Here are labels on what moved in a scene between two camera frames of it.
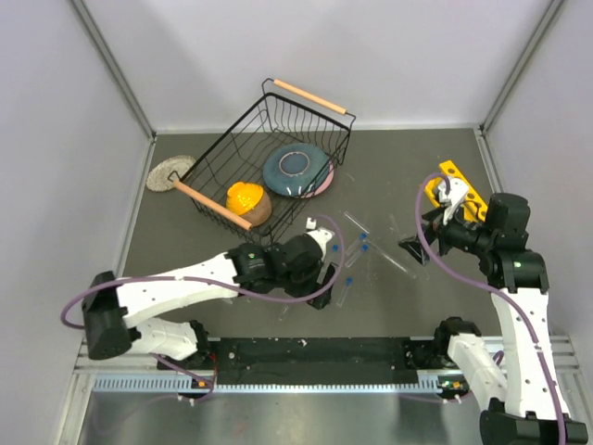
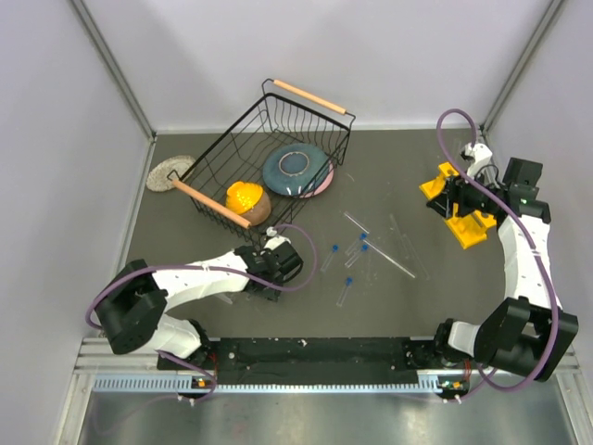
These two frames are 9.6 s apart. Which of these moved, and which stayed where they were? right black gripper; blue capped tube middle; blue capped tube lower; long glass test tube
Moved: right black gripper
Stayed: blue capped tube middle; blue capped tube lower; long glass test tube
